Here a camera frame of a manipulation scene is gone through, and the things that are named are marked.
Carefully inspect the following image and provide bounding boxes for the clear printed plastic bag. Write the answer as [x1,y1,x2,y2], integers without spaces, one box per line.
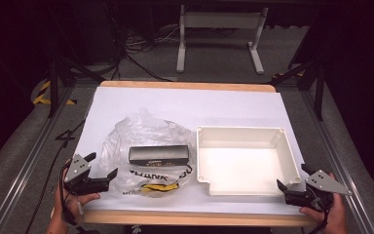
[97,108,198,198]

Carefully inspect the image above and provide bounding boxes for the white paper sheet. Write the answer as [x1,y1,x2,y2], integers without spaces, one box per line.
[74,86,308,215]

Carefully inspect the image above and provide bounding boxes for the white metal table frame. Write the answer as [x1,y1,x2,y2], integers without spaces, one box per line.
[175,4,270,75]

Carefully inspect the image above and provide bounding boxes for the aluminium rail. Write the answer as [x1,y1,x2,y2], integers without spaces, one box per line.
[300,91,371,234]
[0,87,76,234]

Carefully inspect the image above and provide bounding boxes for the black rectangular box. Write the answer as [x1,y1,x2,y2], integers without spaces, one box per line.
[128,144,190,168]

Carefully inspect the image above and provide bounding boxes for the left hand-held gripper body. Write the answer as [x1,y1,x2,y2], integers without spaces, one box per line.
[62,153,110,197]

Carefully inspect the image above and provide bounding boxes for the yellow black floor tape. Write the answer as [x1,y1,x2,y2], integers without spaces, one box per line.
[32,80,78,106]

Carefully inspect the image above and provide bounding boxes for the person's right hand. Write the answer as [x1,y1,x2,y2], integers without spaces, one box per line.
[299,193,349,234]

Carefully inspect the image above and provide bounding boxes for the person's left hand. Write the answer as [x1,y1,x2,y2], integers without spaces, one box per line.
[49,185,102,229]

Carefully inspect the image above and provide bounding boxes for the bundle of floor cables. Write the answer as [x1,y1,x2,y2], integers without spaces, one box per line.
[110,19,181,82]

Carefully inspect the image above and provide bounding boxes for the white plastic container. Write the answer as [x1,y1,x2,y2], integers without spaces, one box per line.
[196,125,303,197]

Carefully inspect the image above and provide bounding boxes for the black metal stand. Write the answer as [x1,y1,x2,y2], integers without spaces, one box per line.
[47,55,106,119]
[271,58,326,121]

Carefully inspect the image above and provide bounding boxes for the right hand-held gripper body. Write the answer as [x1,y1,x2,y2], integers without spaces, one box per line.
[284,169,354,212]

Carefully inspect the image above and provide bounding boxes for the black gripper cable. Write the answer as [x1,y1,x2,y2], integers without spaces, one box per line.
[23,118,87,234]
[308,208,331,234]

